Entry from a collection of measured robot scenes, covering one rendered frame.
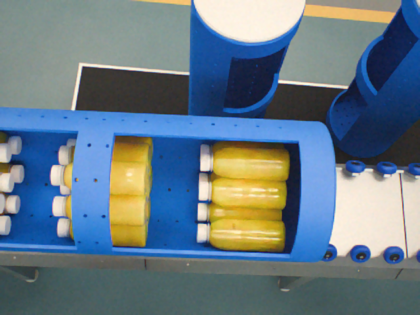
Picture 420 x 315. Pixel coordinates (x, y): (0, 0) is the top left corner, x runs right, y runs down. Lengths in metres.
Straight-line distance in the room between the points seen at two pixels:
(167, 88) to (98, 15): 0.56
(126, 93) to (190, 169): 1.04
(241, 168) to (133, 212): 0.23
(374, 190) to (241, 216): 0.35
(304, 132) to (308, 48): 1.54
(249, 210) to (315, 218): 0.21
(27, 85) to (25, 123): 1.44
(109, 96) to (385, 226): 1.29
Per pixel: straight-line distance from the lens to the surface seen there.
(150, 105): 2.20
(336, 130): 2.23
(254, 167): 1.09
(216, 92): 1.58
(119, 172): 1.03
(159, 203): 1.23
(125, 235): 1.11
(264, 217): 1.17
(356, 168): 1.29
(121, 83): 2.25
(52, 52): 2.54
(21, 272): 2.04
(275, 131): 1.03
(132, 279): 2.17
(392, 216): 1.35
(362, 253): 1.26
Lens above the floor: 2.15
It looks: 71 degrees down
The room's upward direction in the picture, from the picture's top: 8 degrees clockwise
